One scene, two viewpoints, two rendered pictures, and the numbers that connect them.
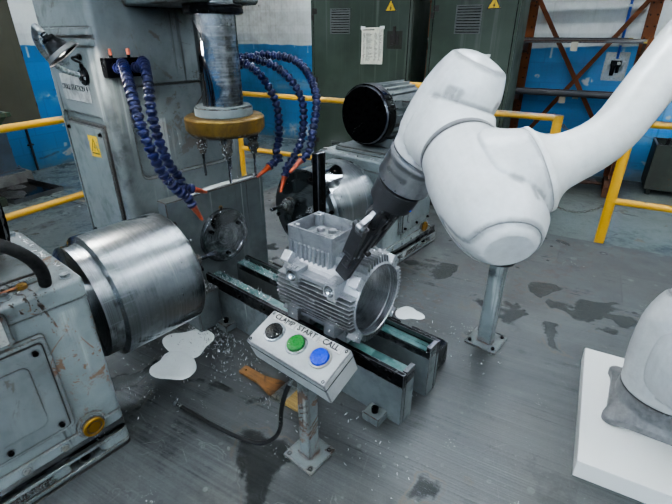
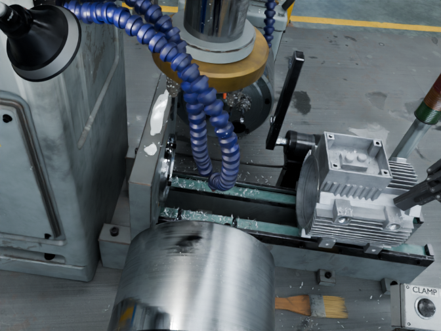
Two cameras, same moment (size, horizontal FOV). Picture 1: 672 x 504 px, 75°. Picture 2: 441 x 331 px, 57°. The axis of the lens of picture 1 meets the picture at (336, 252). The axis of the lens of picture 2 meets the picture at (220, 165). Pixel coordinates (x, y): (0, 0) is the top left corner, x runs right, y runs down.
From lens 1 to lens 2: 0.88 m
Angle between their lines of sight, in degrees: 41
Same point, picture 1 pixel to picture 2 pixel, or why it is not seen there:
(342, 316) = (398, 240)
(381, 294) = not seen: hidden behind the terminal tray
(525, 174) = not seen: outside the picture
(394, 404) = (411, 276)
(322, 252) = (374, 189)
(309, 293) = (360, 228)
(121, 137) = (61, 115)
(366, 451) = not seen: hidden behind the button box
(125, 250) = (249, 308)
